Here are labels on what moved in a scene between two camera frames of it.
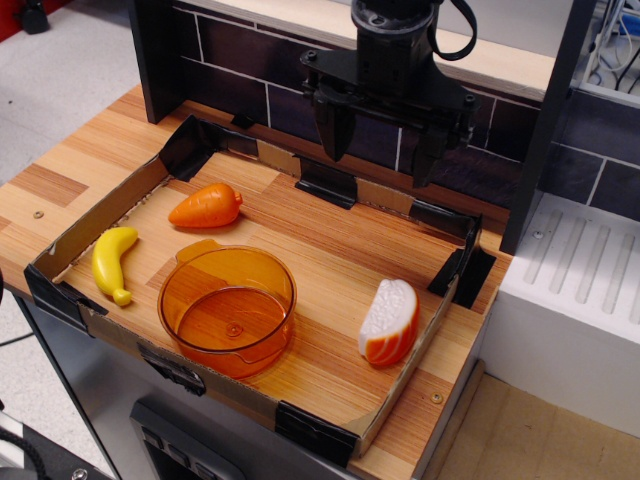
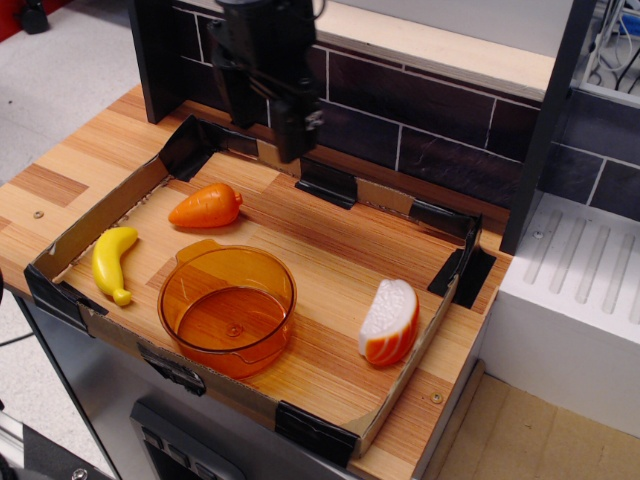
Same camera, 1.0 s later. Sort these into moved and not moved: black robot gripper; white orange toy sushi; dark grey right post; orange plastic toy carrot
Moved: black robot gripper
Not moved: orange plastic toy carrot; white orange toy sushi; dark grey right post
